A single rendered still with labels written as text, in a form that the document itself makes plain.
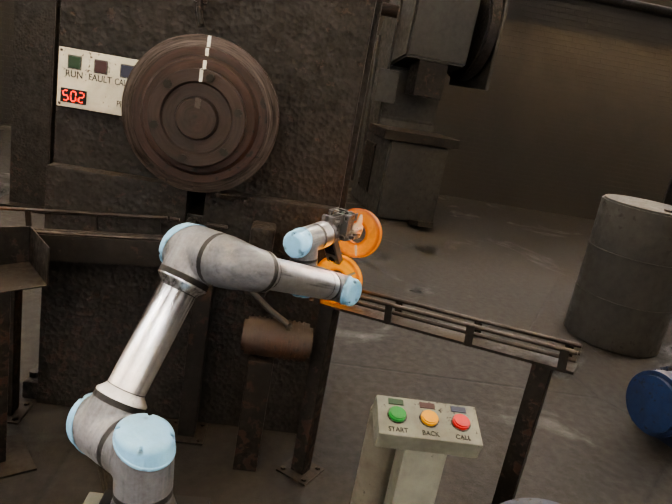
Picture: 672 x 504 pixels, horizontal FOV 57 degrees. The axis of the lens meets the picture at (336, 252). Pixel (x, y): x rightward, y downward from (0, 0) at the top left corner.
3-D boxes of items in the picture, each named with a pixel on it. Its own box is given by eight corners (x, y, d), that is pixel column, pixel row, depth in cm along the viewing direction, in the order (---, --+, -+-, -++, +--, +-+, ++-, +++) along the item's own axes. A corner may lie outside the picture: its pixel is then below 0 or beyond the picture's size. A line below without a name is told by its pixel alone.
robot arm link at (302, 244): (279, 258, 165) (281, 227, 163) (303, 249, 174) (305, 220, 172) (303, 264, 162) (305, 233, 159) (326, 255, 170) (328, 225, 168)
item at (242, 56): (121, 176, 196) (133, 21, 183) (268, 199, 201) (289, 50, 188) (115, 179, 190) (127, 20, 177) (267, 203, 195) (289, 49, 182)
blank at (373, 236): (336, 209, 197) (332, 209, 194) (382, 207, 191) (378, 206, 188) (337, 258, 197) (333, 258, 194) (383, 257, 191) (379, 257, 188)
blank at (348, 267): (329, 308, 195) (325, 311, 192) (310, 264, 195) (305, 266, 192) (371, 293, 188) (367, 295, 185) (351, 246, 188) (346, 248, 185)
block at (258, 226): (244, 285, 213) (253, 218, 206) (267, 288, 213) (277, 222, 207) (241, 296, 202) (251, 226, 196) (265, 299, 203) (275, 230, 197)
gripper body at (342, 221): (360, 213, 181) (338, 220, 171) (355, 240, 184) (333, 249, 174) (338, 206, 184) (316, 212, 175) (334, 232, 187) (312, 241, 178)
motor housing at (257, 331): (226, 448, 215) (247, 307, 200) (289, 455, 218) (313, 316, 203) (222, 471, 203) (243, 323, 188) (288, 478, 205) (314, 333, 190)
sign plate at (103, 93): (58, 104, 197) (61, 46, 192) (141, 118, 200) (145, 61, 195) (55, 105, 195) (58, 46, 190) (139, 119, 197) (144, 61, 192)
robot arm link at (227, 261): (246, 241, 122) (369, 274, 162) (209, 229, 129) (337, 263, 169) (229, 297, 122) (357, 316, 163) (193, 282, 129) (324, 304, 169)
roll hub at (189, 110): (146, 156, 185) (155, 60, 177) (240, 171, 187) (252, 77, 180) (142, 158, 179) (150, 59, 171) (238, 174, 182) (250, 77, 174)
